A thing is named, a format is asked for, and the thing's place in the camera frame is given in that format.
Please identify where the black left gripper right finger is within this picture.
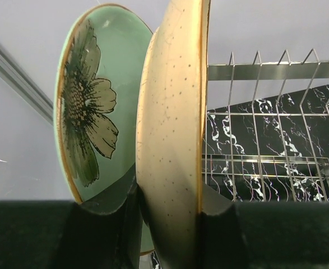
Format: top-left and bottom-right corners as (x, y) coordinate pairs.
(200, 185), (329, 268)

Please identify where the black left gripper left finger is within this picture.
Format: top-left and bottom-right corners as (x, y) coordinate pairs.
(0, 167), (142, 268)

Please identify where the mint green flower plate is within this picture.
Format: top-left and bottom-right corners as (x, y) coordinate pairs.
(53, 3), (156, 257)

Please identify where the peach bird plate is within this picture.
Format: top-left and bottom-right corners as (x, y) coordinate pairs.
(136, 1), (210, 268)

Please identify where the stainless steel dish rack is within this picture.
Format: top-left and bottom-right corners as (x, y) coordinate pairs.
(202, 49), (329, 202)

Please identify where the black marble pattern mat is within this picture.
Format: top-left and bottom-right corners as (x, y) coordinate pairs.
(147, 81), (329, 269)

